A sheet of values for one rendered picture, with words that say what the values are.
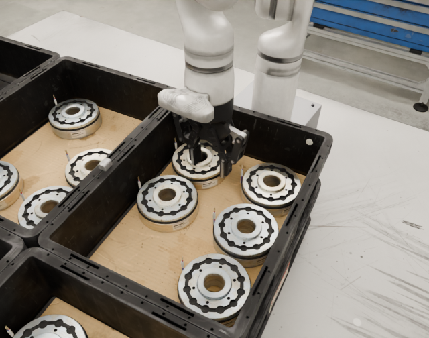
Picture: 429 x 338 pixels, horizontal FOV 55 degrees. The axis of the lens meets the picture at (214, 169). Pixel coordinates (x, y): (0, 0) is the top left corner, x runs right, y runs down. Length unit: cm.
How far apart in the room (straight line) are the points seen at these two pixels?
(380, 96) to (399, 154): 154
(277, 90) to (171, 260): 41
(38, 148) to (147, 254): 35
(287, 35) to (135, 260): 49
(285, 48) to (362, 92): 182
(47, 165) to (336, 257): 58
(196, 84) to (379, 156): 60
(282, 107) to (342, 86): 176
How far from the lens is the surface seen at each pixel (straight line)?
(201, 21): 58
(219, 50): 57
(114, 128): 89
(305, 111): 100
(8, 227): 63
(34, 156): 88
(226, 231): 64
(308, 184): 63
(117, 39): 153
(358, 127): 114
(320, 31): 255
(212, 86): 59
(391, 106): 256
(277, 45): 81
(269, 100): 87
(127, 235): 69
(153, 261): 66
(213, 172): 73
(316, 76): 268
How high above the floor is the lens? 138
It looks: 45 degrees down
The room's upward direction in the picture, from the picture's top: straight up
